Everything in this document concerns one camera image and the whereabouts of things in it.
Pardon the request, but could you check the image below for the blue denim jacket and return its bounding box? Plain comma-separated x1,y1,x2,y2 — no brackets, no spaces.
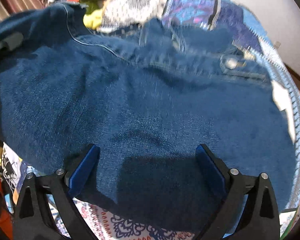
0,0,297,233

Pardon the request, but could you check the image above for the orange jacket sleeve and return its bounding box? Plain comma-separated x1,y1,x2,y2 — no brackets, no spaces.
0,174,15,240

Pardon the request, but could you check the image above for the yellow cartoon fleece blanket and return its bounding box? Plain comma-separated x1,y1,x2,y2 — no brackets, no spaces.
83,9,104,30

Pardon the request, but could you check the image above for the blue patchwork bedspread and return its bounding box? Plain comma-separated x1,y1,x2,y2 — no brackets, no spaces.
2,0,300,240

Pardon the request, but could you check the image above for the wall power socket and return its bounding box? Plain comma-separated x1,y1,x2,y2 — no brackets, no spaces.
274,41,281,48

